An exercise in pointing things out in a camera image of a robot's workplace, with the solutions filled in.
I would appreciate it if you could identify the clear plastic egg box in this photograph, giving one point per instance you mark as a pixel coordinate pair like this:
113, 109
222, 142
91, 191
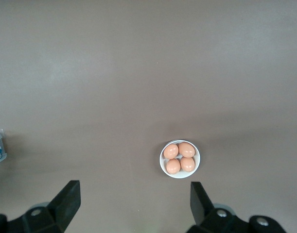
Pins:
0, 136

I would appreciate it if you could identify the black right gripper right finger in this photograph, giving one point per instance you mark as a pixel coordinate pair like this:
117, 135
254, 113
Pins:
201, 208

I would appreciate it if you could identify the brown egg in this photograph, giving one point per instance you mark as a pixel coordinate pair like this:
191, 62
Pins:
171, 151
187, 164
186, 149
173, 166

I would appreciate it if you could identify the white round bowl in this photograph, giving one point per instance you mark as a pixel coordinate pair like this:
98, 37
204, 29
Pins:
179, 175

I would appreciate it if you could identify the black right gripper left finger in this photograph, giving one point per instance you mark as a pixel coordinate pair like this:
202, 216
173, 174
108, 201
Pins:
65, 206

